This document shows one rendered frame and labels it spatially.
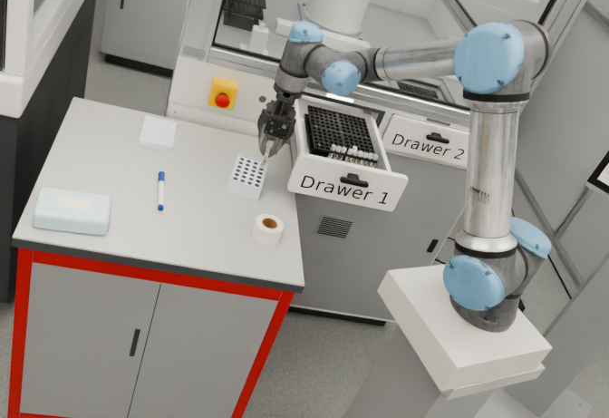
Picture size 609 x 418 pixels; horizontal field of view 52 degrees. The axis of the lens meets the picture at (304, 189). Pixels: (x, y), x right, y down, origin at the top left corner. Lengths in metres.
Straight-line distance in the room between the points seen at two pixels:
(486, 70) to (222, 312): 0.80
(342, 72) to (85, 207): 0.61
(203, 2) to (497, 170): 0.89
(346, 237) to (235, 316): 0.74
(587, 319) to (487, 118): 1.27
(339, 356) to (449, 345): 1.06
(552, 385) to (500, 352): 1.08
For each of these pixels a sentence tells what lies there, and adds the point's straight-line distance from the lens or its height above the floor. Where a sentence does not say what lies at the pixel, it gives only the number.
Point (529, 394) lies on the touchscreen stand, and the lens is 2.55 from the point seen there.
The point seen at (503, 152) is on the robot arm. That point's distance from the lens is 1.18.
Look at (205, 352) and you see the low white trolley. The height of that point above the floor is 0.47.
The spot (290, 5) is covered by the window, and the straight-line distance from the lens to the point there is 1.73.
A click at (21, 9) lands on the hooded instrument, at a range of 1.55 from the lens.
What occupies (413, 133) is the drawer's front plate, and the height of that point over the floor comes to 0.89.
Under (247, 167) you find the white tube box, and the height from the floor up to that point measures 0.80.
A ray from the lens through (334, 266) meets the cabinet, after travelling 2.24.
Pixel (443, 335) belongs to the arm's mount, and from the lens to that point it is 1.38.
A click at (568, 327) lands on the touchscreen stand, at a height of 0.44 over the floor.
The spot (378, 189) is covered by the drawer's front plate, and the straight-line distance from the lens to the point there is 1.61.
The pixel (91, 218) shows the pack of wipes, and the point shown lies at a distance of 1.39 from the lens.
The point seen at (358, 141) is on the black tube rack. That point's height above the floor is 0.90.
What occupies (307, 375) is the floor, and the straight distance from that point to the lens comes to 2.28.
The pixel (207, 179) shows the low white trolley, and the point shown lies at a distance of 1.64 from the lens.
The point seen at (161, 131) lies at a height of 0.78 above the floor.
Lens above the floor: 1.72
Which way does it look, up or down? 34 degrees down
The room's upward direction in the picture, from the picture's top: 21 degrees clockwise
